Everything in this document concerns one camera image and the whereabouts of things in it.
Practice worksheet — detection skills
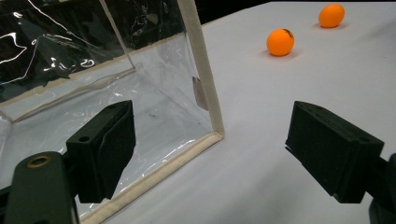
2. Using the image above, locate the orange ping-pong ball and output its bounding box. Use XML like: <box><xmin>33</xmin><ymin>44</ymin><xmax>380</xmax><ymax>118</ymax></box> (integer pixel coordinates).
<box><xmin>318</xmin><ymin>3</ymin><xmax>346</xmax><ymax>29</ymax></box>
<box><xmin>266</xmin><ymin>28</ymin><xmax>295</xmax><ymax>57</ymax></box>

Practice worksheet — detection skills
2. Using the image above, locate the clear plastic bag beige trim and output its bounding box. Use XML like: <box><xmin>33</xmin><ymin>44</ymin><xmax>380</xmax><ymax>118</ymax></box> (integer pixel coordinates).
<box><xmin>0</xmin><ymin>0</ymin><xmax>226</xmax><ymax>224</ymax></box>

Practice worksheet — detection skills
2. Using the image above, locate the white table mat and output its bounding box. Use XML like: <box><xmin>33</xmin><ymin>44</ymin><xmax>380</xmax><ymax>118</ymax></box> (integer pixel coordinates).
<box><xmin>99</xmin><ymin>1</ymin><xmax>396</xmax><ymax>224</ymax></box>

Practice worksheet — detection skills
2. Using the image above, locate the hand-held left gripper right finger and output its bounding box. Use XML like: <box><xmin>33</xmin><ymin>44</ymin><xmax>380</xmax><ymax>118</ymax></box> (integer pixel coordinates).
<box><xmin>284</xmin><ymin>100</ymin><xmax>386</xmax><ymax>204</ymax></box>

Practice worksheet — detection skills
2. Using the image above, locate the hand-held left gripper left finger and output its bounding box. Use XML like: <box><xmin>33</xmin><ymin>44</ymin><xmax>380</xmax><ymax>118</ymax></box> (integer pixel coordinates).
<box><xmin>65</xmin><ymin>100</ymin><xmax>137</xmax><ymax>203</ymax></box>

